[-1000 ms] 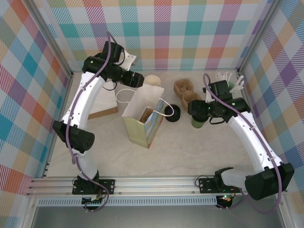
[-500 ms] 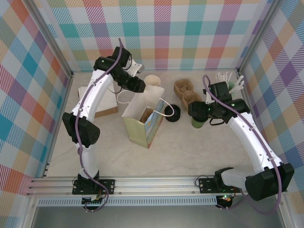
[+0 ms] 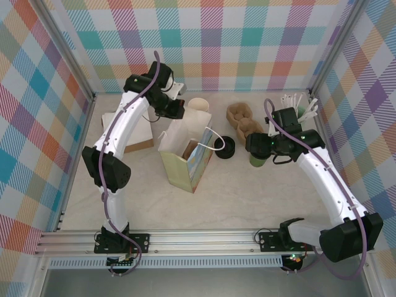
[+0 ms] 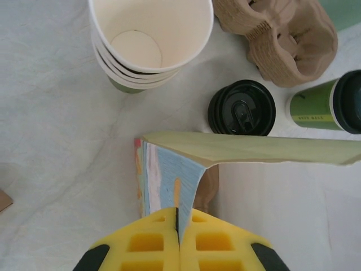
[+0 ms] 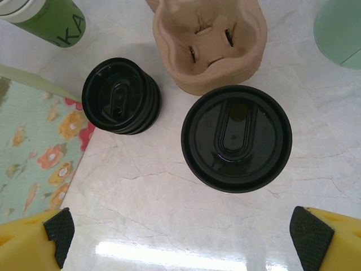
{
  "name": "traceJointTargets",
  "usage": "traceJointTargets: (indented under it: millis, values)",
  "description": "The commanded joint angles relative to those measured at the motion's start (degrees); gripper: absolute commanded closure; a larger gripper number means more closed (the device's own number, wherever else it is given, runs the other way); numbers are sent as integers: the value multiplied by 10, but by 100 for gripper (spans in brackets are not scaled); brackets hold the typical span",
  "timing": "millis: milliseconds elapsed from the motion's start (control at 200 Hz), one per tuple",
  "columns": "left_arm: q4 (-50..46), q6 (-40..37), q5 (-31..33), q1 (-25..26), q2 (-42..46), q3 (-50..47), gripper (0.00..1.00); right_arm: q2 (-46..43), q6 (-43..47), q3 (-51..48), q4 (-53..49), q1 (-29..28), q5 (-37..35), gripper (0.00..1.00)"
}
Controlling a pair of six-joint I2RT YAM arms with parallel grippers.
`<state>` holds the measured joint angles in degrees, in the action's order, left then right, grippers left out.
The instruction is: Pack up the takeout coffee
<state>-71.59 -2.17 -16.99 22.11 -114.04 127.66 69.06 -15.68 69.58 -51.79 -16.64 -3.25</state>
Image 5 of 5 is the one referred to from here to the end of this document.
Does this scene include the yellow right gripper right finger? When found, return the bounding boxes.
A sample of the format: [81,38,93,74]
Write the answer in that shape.
[289,206,361,271]

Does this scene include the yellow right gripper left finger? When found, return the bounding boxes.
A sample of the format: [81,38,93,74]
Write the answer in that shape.
[0,207,76,271]

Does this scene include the floral paper bag white handles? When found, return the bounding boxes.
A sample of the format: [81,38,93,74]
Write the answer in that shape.
[0,63,96,224]

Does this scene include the black plastic cup lid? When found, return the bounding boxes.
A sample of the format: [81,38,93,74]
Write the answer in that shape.
[181,85,293,194]

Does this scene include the stack of black lids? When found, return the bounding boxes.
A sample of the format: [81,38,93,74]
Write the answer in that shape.
[81,58,162,136]

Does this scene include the stack of cardboard cup carriers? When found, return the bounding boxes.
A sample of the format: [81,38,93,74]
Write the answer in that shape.
[145,0,268,97]

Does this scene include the mint green holder cup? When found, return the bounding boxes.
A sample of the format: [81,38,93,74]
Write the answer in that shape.
[313,0,361,71]

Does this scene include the stack of green paper cups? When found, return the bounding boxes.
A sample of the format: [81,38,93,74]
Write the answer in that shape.
[0,0,86,50]

